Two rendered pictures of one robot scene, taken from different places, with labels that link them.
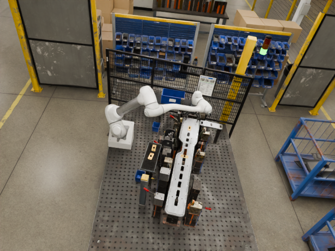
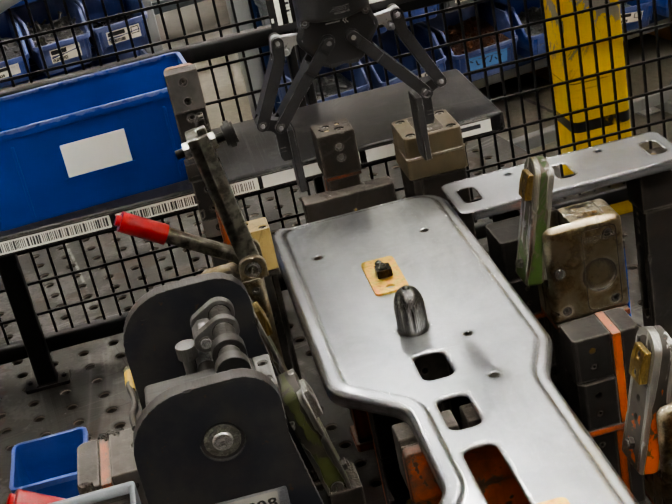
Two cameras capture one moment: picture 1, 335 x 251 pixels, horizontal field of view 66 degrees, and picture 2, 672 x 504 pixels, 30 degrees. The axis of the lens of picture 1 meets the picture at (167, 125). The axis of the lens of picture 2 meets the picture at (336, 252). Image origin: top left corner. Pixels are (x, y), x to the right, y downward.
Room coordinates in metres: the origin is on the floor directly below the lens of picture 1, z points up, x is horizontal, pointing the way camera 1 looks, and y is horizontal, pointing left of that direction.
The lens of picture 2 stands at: (1.13, 0.00, 1.63)
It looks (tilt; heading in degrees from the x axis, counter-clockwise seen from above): 26 degrees down; 349
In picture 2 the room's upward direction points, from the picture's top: 12 degrees counter-clockwise
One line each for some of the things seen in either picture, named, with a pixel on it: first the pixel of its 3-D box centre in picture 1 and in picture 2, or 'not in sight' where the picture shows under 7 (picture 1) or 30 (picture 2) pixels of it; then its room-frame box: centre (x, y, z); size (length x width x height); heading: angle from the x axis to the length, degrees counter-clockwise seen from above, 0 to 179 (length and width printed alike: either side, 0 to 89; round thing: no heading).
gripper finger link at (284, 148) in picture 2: not in sight; (273, 138); (2.35, -0.19, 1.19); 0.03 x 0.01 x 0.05; 86
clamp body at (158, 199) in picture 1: (157, 205); not in sight; (1.30, -0.03, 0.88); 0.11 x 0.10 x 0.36; 86
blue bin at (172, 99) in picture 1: (172, 97); (91, 138); (2.79, -0.01, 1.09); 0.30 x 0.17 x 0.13; 90
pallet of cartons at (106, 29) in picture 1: (102, 36); not in sight; (5.38, 1.75, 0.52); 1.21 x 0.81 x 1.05; 11
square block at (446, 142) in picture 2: (199, 123); (445, 245); (2.60, -0.43, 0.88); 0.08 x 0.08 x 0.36; 86
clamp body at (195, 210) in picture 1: (193, 213); not in sight; (1.28, -0.38, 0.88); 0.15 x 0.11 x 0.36; 86
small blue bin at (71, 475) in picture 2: (155, 127); (58, 485); (2.54, 0.15, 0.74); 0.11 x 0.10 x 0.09; 176
